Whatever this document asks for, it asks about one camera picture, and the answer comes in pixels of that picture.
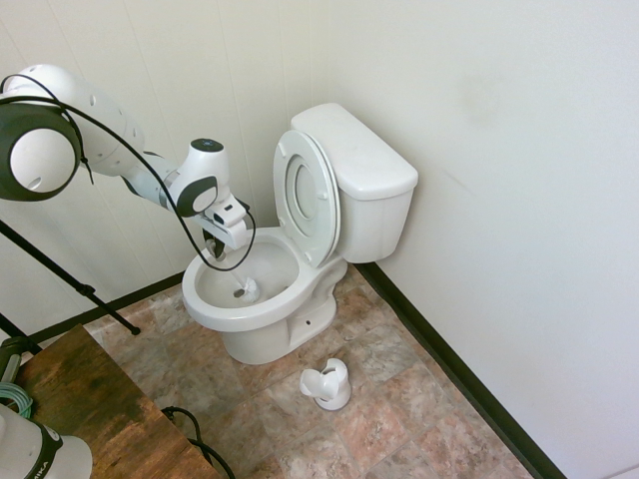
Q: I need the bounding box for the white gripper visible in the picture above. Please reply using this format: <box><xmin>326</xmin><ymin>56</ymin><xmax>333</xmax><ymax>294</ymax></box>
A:
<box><xmin>202</xmin><ymin>192</ymin><xmax>249</xmax><ymax>263</ymax></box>

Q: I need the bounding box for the white toilet brush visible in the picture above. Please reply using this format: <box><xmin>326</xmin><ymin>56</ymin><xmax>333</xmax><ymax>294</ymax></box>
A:
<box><xmin>205</xmin><ymin>238</ymin><xmax>260</xmax><ymax>304</ymax></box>

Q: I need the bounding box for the white toilet bowl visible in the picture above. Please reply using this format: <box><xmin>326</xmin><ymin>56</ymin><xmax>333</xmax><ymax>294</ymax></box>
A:
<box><xmin>181</xmin><ymin>227</ymin><xmax>349</xmax><ymax>365</ymax></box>

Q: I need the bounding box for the white toilet seat with lid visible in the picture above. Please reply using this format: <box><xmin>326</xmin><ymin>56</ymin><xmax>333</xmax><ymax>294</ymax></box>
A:
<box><xmin>273</xmin><ymin>129</ymin><xmax>342</xmax><ymax>269</ymax></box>

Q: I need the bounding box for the white toilet tank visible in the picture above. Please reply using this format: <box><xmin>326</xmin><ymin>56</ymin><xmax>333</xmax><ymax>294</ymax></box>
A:
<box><xmin>334</xmin><ymin>172</ymin><xmax>418</xmax><ymax>264</ymax></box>

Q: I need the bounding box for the short black baseboard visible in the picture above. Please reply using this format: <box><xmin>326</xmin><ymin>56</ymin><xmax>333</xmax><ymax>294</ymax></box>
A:
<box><xmin>29</xmin><ymin>270</ymin><xmax>189</xmax><ymax>346</ymax></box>

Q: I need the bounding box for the white tank lid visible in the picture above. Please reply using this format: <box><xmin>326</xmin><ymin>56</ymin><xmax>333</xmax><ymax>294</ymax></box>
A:
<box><xmin>290</xmin><ymin>103</ymin><xmax>419</xmax><ymax>202</ymax></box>

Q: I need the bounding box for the white brush holder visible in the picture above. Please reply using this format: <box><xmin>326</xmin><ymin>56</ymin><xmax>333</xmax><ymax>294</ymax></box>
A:
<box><xmin>299</xmin><ymin>357</ymin><xmax>352</xmax><ymax>412</ymax></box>

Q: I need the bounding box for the brown wooden table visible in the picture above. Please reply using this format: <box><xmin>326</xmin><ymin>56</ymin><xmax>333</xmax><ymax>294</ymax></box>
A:
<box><xmin>14</xmin><ymin>322</ymin><xmax>224</xmax><ymax>479</ymax></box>

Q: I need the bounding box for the dark green cylinder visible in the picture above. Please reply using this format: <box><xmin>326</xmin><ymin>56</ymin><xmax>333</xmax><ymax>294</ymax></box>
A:
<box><xmin>0</xmin><ymin>336</ymin><xmax>27</xmax><ymax>388</ymax></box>

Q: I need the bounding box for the long black baseboard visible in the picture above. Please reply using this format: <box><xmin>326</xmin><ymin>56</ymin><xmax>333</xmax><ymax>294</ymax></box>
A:
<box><xmin>354</xmin><ymin>261</ymin><xmax>570</xmax><ymax>479</ymax></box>

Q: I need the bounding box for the black camera cable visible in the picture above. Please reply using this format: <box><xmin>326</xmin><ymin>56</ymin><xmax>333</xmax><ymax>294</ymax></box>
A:
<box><xmin>0</xmin><ymin>74</ymin><xmax>258</xmax><ymax>273</ymax></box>

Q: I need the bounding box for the black camera tripod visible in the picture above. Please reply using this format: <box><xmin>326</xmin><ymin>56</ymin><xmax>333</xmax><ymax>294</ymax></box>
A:
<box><xmin>0</xmin><ymin>219</ymin><xmax>141</xmax><ymax>355</ymax></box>

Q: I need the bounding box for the black power cable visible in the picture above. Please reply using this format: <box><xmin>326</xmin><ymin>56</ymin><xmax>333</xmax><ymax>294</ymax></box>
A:
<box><xmin>160</xmin><ymin>406</ymin><xmax>236</xmax><ymax>479</ymax></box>

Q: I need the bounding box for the green coiled cable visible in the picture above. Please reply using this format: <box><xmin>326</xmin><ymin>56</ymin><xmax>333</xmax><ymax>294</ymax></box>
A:
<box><xmin>0</xmin><ymin>381</ymin><xmax>34</xmax><ymax>425</ymax></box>

